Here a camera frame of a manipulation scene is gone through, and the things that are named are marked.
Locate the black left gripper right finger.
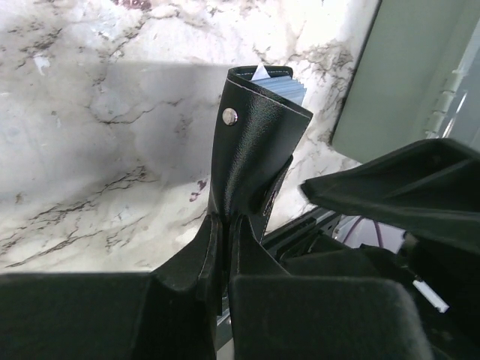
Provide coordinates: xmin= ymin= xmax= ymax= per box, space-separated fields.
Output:
xmin=229 ymin=217 xmax=434 ymax=359

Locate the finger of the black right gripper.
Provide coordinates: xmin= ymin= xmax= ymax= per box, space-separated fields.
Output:
xmin=301 ymin=139 xmax=479 ymax=254

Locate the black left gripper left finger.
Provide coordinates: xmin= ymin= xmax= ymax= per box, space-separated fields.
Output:
xmin=1 ymin=215 xmax=222 ymax=359

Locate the black leather card holder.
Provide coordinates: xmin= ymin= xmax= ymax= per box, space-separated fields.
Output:
xmin=208 ymin=66 xmax=313 ymax=239

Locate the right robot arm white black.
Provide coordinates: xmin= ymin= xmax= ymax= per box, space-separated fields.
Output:
xmin=264 ymin=139 xmax=479 ymax=359

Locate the clear plastic storage box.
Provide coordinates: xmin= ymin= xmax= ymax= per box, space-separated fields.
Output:
xmin=331 ymin=1 xmax=479 ymax=163

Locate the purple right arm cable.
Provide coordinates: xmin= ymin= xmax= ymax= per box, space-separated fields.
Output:
xmin=343 ymin=215 xmax=386 ymax=249

